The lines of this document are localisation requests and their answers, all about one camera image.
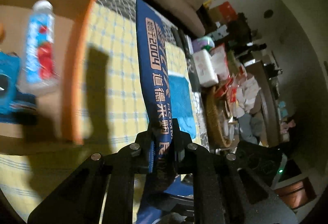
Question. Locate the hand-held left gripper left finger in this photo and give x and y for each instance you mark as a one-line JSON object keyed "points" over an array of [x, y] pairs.
{"points": [[151, 157]]}

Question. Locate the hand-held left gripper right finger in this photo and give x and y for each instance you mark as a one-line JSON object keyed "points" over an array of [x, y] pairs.
{"points": [[176, 152]]}

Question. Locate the orange cardboard box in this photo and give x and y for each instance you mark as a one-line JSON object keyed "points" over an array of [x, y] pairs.
{"points": [[74, 60]]}

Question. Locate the clear bottle blue red label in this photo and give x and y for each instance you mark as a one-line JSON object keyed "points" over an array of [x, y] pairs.
{"points": [[38, 47]]}

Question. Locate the blue packet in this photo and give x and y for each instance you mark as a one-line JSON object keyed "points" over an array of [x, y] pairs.
{"points": [[7, 80]]}

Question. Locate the wicker basket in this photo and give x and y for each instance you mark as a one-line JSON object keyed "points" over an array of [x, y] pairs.
{"points": [[216, 121]]}

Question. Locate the teal cloth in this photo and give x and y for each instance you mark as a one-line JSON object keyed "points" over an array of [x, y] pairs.
{"points": [[180, 101]]}

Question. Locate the pile of clothes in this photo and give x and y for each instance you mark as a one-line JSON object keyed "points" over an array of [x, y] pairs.
{"points": [[248, 111]]}

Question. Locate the white tissue pack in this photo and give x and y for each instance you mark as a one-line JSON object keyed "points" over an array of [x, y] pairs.
{"points": [[206, 67]]}

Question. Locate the yellow checkered cloth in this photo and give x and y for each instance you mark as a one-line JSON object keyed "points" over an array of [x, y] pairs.
{"points": [[115, 60]]}

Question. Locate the purple and green container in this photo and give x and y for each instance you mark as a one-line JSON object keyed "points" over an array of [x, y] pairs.
{"points": [[203, 43]]}

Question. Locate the black remote control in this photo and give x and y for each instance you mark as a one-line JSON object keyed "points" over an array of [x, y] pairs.
{"points": [[180, 39]]}

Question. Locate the red box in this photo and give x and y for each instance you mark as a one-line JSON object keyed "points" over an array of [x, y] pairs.
{"points": [[226, 10]]}

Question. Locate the orange ball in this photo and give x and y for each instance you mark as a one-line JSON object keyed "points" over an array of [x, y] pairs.
{"points": [[1, 32]]}

